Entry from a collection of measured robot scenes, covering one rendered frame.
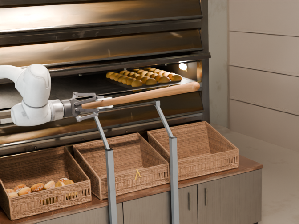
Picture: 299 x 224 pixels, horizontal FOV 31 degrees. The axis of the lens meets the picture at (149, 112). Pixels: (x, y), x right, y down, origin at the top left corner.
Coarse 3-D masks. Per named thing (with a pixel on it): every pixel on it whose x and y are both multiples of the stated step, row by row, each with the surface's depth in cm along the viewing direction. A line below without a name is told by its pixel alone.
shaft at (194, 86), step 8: (160, 88) 188; (168, 88) 181; (176, 88) 176; (184, 88) 171; (192, 88) 167; (128, 96) 211; (136, 96) 204; (144, 96) 198; (152, 96) 193; (160, 96) 188; (88, 104) 254; (96, 104) 244; (104, 104) 235; (112, 104) 228
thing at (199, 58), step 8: (200, 56) 416; (208, 56) 420; (128, 64) 389; (136, 64) 392; (144, 64) 395; (152, 64) 398; (160, 64) 420; (56, 72) 365; (64, 72) 367; (72, 72) 370; (80, 72) 373; (88, 72) 379; (0, 80) 348; (8, 80) 350
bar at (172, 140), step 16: (160, 112) 377; (0, 128) 332; (176, 144) 367; (112, 160) 346; (176, 160) 370; (112, 176) 349; (176, 176) 372; (112, 192) 351; (176, 192) 375; (112, 208) 353; (176, 208) 378
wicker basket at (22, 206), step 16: (0, 160) 369; (16, 160) 374; (32, 160) 380; (48, 160) 385; (64, 160) 390; (0, 176) 368; (16, 176) 373; (32, 176) 379; (48, 176) 384; (64, 176) 389; (80, 176) 368; (0, 192) 350; (32, 192) 337; (48, 192) 342; (64, 192) 347; (80, 192) 353; (16, 208) 348; (32, 208) 338; (48, 208) 344
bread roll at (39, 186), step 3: (39, 183) 375; (42, 183) 377; (33, 186) 372; (36, 186) 372; (39, 186) 373; (42, 186) 375; (33, 189) 372; (36, 189) 372; (39, 189) 373; (42, 189) 375
